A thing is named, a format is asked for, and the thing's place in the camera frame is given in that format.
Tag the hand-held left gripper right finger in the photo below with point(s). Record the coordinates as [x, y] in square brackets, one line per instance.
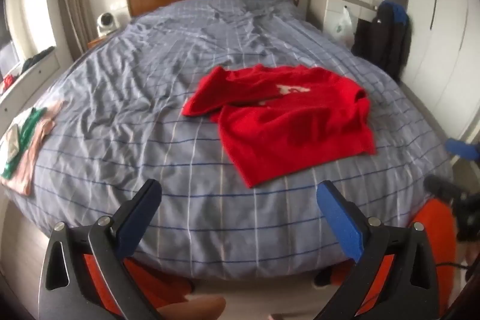
[339, 218]

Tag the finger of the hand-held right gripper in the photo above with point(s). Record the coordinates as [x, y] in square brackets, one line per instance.
[442, 187]
[463, 149]

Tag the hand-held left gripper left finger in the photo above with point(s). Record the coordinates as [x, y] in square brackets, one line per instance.
[137, 218]

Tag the red sweater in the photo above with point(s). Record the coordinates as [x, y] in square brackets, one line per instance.
[292, 125]

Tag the dark clothes pile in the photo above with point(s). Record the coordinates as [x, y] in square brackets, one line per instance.
[37, 57]

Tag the white wardrobe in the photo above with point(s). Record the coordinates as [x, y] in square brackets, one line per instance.
[442, 61]

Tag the person's leg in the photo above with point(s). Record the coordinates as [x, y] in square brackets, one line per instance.
[195, 307]

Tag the blue checked bed cover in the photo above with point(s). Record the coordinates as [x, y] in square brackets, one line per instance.
[131, 98]

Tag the pink garment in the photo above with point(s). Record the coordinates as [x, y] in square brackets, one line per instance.
[33, 151]

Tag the dark hanging jacket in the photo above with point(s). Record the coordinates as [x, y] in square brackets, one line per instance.
[378, 42]

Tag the green garment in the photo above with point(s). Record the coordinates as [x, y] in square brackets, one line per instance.
[28, 125]

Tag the beige folded garment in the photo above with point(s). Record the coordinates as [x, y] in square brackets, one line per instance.
[11, 142]

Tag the blue hanging garment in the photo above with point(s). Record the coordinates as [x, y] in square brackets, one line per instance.
[401, 14]

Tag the white plastic bag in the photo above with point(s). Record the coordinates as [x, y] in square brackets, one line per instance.
[343, 25]

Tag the wooden nightstand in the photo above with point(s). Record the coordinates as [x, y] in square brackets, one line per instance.
[98, 41]

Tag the small red cloth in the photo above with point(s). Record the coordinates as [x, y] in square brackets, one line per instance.
[8, 81]

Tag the white dresser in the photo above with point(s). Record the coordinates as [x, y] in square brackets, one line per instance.
[330, 9]

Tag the white round fan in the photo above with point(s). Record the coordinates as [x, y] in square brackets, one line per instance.
[107, 22]

